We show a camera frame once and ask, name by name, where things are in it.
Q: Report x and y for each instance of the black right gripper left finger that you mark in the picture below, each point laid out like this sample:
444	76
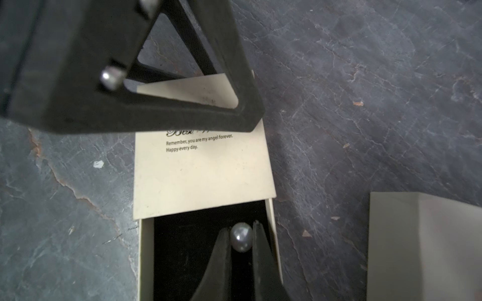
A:
216	281

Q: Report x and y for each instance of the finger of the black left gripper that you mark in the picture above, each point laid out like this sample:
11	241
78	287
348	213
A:
64	63

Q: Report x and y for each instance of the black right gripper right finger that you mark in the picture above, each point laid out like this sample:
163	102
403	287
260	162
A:
267	281

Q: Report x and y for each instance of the white pearl earring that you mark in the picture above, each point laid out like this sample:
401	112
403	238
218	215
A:
241	237

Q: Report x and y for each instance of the cream drawer-style jewelry box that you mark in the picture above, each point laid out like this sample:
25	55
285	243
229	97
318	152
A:
188	185

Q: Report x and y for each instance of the cream square gift box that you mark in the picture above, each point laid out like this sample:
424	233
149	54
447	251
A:
423	247

